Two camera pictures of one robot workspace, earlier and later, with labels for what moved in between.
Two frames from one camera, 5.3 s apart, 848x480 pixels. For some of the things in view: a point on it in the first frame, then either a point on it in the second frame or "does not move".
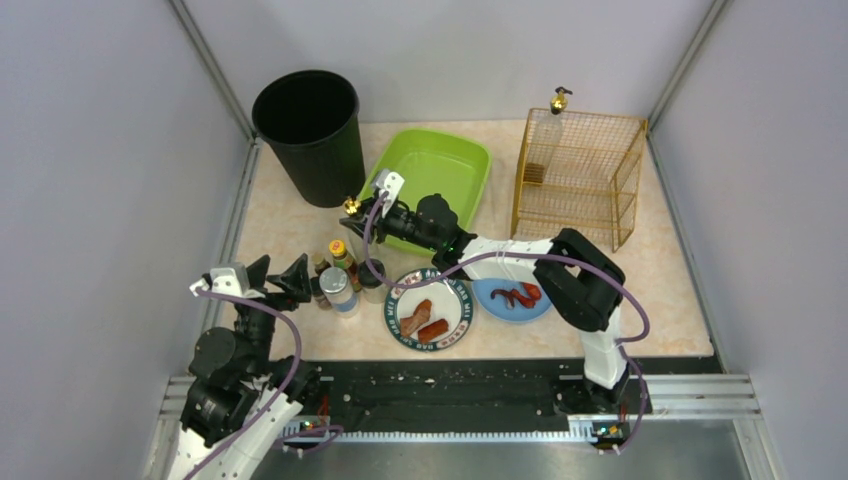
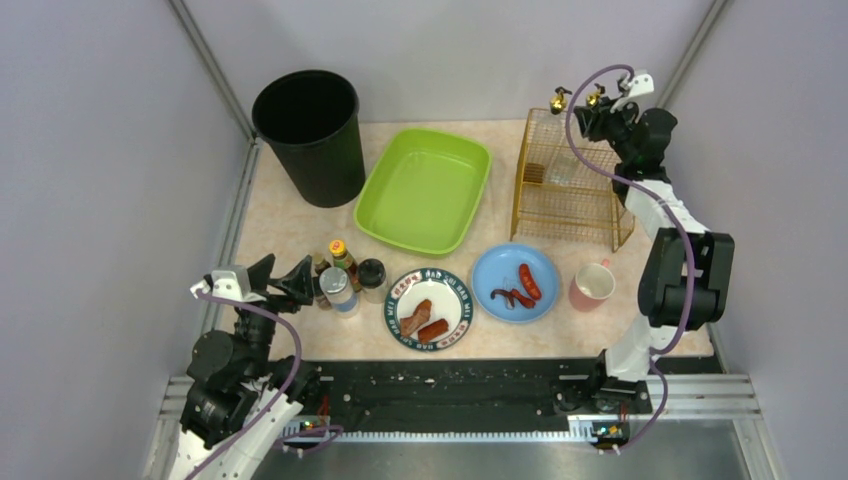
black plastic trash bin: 310,118 does not move
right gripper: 381,217 -> 597,120
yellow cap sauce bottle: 342,259 does not move
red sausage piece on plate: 434,329 does not move
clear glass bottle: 353,206 -> 594,153
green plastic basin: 451,164 does not move
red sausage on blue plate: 532,291 does not move
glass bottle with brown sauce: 548,139 -> 560,162
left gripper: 263,291 does not move
